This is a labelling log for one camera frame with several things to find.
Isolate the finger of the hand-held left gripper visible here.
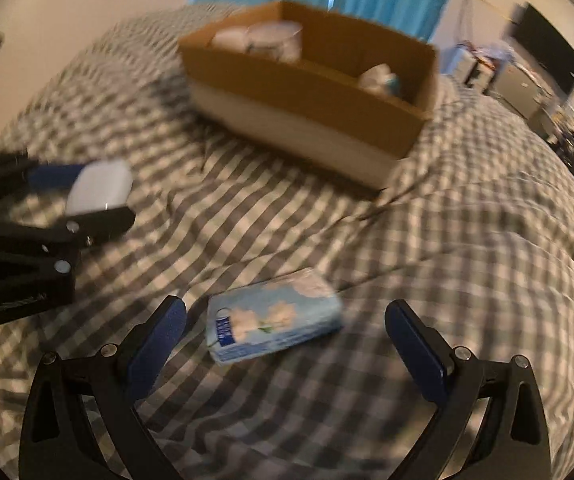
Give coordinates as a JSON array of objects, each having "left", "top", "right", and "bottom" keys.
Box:
[
  {"left": 0, "top": 204, "right": 138, "bottom": 262},
  {"left": 0, "top": 151, "right": 88, "bottom": 209}
]

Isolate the white toy with blue star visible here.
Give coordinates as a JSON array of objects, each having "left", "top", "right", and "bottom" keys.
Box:
[{"left": 358, "top": 63, "right": 400, "bottom": 97}]

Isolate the white round container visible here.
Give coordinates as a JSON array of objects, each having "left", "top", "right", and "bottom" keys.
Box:
[{"left": 246, "top": 21, "right": 304, "bottom": 63}]

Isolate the white suitcase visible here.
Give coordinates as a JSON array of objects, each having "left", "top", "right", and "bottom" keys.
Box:
[{"left": 448, "top": 47, "right": 478, "bottom": 87}]

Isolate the grey checked blanket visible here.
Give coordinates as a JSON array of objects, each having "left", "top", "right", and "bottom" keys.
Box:
[{"left": 0, "top": 2, "right": 574, "bottom": 480}]

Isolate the black wall television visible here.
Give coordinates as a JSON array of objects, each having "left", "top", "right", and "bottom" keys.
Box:
[{"left": 508, "top": 2, "right": 574, "bottom": 97}]

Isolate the small grey fridge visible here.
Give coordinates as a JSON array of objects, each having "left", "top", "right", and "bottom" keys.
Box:
[{"left": 487, "top": 61, "right": 542, "bottom": 117}]

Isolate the light blue tissue packet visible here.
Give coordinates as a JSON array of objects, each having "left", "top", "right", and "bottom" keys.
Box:
[{"left": 206, "top": 267, "right": 344, "bottom": 366}]

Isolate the cardboard box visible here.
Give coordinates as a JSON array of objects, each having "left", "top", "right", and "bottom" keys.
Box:
[{"left": 177, "top": 0, "right": 440, "bottom": 192}]

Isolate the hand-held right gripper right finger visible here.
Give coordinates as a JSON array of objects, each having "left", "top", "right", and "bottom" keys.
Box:
[{"left": 384, "top": 299, "right": 552, "bottom": 480}]

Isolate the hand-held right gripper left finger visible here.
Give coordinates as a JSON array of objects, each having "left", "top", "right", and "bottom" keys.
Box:
[{"left": 18, "top": 295, "right": 188, "bottom": 480}]

